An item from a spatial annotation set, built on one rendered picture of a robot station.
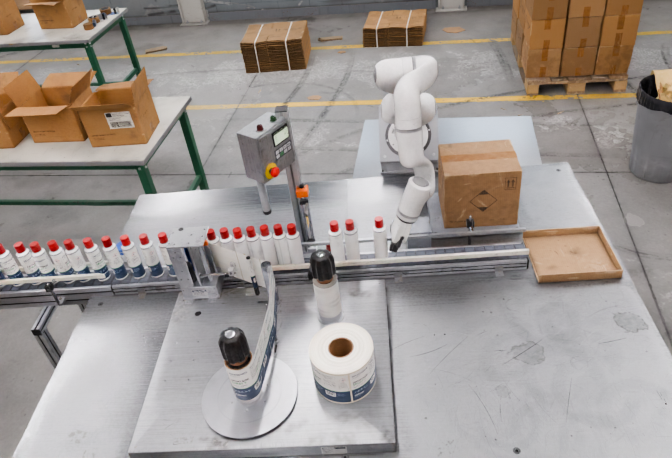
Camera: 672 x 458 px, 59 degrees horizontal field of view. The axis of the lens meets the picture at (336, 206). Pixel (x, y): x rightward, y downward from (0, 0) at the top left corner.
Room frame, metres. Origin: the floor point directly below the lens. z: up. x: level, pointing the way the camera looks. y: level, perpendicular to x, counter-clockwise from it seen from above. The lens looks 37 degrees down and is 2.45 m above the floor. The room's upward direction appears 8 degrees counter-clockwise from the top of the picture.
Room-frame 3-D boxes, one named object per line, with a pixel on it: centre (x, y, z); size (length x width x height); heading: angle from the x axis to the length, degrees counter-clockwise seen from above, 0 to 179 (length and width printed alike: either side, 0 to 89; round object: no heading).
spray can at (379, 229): (1.72, -0.15, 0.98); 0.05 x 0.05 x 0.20
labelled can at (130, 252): (1.81, 0.83, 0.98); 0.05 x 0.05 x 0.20
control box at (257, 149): (1.84, 0.22, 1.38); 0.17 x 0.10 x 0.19; 139
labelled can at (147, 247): (1.81, 0.75, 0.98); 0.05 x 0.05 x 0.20
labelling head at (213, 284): (1.69, 0.55, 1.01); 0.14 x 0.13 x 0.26; 84
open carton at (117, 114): (3.26, 1.21, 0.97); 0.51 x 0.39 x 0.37; 172
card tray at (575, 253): (1.64, -0.87, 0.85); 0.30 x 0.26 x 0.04; 84
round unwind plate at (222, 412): (1.16, 0.35, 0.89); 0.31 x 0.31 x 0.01
